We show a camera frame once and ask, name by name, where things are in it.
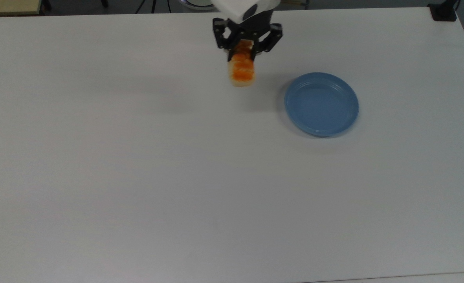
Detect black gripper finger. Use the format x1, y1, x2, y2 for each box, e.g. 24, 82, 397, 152
212, 18, 240, 62
251, 23, 284, 60

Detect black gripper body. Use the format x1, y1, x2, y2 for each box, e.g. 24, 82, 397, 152
231, 9, 275, 40

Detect orange glazed bread loaf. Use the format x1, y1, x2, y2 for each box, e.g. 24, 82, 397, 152
227, 39, 258, 88

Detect blue plastic plate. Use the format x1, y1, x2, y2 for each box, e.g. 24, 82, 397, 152
284, 72, 360, 138

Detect black tripod legs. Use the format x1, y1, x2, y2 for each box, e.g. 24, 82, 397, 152
135, 0, 170, 15

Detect black table clamp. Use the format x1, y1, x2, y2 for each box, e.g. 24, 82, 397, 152
428, 0, 459, 22

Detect yellow wooden table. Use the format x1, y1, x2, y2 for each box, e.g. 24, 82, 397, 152
0, 0, 44, 17

